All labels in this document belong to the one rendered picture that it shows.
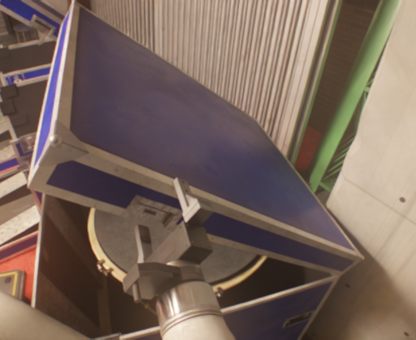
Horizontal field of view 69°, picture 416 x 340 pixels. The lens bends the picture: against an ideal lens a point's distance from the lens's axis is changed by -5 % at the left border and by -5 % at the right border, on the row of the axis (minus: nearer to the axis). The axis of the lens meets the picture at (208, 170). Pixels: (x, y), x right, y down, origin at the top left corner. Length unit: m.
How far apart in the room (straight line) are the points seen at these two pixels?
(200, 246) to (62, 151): 0.27
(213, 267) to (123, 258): 0.36
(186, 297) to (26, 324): 0.25
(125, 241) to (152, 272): 0.92
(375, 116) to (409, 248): 0.54
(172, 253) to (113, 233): 0.91
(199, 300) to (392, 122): 0.95
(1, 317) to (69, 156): 0.26
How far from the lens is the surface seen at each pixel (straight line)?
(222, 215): 0.75
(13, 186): 3.17
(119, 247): 1.35
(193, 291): 0.46
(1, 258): 2.78
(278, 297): 1.29
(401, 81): 1.18
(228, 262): 1.29
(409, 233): 1.40
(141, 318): 2.07
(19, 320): 0.56
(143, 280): 0.46
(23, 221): 2.80
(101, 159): 0.57
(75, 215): 2.15
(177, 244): 0.50
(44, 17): 1.95
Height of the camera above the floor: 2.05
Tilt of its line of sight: 40 degrees down
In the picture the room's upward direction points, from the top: 3 degrees clockwise
